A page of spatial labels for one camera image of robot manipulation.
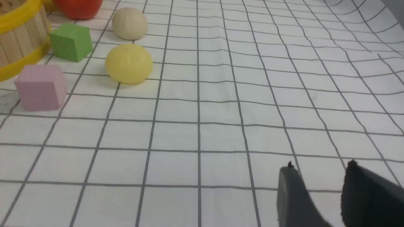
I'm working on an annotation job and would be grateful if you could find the white grid tablecloth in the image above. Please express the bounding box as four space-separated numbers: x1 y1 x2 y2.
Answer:
0 0 404 227

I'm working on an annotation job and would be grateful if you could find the yellow bun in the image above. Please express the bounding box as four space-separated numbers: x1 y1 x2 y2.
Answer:
105 44 153 84

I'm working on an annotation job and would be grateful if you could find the cream white bun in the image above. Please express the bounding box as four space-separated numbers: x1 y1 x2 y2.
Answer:
111 7 148 40

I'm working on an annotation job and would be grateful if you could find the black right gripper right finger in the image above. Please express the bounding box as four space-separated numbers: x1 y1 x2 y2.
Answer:
341 160 404 227

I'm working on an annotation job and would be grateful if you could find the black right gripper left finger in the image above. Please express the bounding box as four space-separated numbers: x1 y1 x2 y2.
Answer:
277 161 331 227

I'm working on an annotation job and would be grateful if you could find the wooden steamer tray yellow rim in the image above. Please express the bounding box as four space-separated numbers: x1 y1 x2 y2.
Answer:
0 0 51 82

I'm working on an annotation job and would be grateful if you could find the pink foam cube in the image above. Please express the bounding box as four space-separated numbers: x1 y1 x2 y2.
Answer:
14 65 67 112

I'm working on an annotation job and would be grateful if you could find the red apple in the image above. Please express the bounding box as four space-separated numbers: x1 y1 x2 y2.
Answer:
52 0 103 20

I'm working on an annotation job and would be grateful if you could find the green foam cube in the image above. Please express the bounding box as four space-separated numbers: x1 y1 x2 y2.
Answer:
49 23 93 63

